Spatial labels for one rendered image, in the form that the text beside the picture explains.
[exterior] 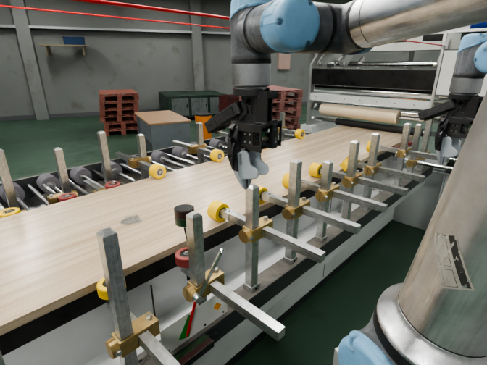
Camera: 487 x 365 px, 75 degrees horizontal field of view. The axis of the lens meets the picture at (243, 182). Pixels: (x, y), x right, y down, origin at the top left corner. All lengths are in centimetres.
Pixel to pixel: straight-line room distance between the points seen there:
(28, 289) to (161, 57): 991
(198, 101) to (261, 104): 850
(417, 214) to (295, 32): 313
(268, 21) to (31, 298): 95
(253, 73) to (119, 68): 1010
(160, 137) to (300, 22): 458
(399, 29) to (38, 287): 109
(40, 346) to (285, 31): 103
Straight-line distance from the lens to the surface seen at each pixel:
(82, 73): 1069
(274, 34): 50
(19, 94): 1097
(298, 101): 654
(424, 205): 347
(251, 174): 65
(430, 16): 48
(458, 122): 108
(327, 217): 128
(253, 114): 63
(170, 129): 502
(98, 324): 120
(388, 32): 52
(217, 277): 108
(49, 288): 113
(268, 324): 94
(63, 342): 118
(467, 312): 32
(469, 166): 28
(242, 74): 60
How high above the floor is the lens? 152
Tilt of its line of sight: 21 degrees down
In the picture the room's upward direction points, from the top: straight up
